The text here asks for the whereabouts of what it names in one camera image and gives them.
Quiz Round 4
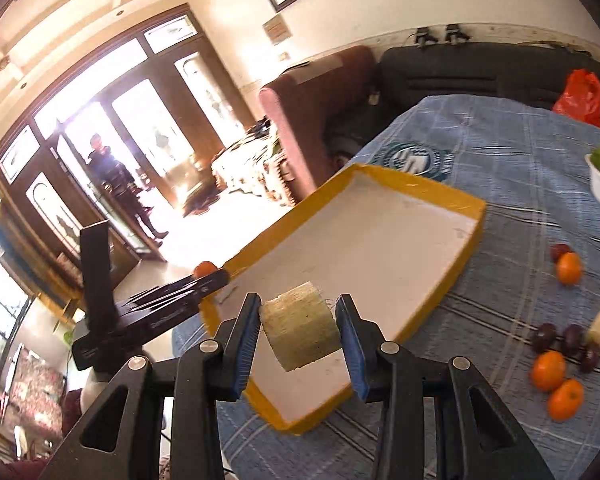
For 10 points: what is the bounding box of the brown armchair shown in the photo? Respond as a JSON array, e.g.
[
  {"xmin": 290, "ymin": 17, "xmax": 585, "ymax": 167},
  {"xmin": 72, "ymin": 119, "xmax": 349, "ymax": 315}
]
[{"xmin": 258, "ymin": 45, "xmax": 381, "ymax": 206}]

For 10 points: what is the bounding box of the red patterned cloth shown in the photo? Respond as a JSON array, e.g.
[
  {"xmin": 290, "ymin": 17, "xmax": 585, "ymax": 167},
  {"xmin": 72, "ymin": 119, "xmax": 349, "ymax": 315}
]
[{"xmin": 0, "ymin": 345, "xmax": 66, "ymax": 441}]

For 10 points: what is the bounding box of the blue plaid tablecloth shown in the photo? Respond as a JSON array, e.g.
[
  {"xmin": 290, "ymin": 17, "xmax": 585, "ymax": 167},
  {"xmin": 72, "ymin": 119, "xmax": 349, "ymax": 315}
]
[{"xmin": 172, "ymin": 94, "xmax": 600, "ymax": 480}]

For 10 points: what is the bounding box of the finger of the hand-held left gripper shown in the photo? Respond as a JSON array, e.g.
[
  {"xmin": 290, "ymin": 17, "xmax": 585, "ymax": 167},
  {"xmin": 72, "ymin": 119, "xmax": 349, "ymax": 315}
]
[{"xmin": 125, "ymin": 267, "xmax": 231, "ymax": 312}]

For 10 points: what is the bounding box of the black sofa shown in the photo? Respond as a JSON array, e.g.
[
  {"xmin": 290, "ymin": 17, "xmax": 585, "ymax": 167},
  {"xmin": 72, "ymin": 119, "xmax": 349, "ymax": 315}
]
[{"xmin": 325, "ymin": 46, "xmax": 600, "ymax": 171}]

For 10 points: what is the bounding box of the yellow-rimmed white tray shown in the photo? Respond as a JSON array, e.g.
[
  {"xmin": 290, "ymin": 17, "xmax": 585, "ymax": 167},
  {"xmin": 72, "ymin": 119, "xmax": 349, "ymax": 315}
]
[{"xmin": 200, "ymin": 162, "xmax": 488, "ymax": 435}]

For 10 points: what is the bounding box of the red plastic bag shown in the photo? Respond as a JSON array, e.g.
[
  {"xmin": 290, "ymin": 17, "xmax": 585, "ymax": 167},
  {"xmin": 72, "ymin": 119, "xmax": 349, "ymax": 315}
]
[{"xmin": 552, "ymin": 69, "xmax": 600, "ymax": 128}]

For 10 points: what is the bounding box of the dark grape left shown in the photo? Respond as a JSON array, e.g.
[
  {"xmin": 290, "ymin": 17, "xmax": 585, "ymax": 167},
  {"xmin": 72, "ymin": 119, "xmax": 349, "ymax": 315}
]
[{"xmin": 531, "ymin": 323, "xmax": 558, "ymax": 354}]

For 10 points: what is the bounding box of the patterned covered couch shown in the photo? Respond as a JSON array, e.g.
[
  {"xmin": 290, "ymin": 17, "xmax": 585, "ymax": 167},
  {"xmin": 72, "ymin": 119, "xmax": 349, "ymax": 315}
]
[{"xmin": 212, "ymin": 130, "xmax": 301, "ymax": 206}]

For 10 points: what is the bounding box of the wooden glass door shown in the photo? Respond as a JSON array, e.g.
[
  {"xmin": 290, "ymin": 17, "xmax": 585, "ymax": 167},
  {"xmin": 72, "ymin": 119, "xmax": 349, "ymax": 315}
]
[{"xmin": 0, "ymin": 5, "xmax": 261, "ymax": 261}]

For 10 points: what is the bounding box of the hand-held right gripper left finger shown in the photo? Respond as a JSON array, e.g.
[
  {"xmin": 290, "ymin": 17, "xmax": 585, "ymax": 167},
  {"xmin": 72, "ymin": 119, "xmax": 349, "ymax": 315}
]
[{"xmin": 37, "ymin": 292, "xmax": 262, "ymax": 480}]

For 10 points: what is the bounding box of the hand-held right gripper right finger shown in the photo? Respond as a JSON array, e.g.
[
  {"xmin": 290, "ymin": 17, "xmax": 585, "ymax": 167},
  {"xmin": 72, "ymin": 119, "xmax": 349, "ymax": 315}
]
[{"xmin": 334, "ymin": 294, "xmax": 556, "ymax": 480}]

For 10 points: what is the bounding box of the wall plaque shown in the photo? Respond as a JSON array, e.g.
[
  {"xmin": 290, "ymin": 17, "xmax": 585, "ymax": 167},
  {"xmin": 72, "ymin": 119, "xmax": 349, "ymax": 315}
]
[{"xmin": 262, "ymin": 14, "xmax": 293, "ymax": 43}]

